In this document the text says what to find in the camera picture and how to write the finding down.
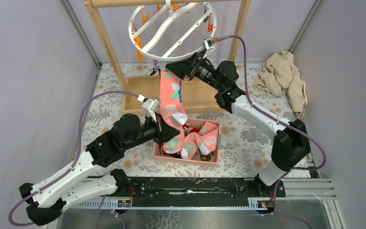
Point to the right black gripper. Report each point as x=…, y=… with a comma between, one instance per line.
x=183, y=68

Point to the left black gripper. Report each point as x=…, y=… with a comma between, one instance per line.
x=165, y=133

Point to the pink sock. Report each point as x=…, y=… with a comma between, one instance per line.
x=172, y=109
x=205, y=141

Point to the plain red sock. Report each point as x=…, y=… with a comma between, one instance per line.
x=191, y=129

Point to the brown beige argyle sock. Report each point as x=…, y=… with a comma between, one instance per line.
x=156, y=68

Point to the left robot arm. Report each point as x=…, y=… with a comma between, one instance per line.
x=48, y=199

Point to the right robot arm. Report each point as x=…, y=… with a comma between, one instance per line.
x=290, y=144

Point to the white round clip hanger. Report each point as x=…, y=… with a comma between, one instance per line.
x=172, y=32

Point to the pink plastic basket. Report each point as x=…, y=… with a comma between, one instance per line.
x=158, y=152

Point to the beige crumpled cloth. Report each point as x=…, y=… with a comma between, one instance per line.
x=280, y=75

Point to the wooden hanger rack frame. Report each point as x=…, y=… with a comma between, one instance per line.
x=150, y=85

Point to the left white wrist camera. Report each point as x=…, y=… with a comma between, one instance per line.
x=149, y=105

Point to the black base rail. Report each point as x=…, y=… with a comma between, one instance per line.
x=196, y=192

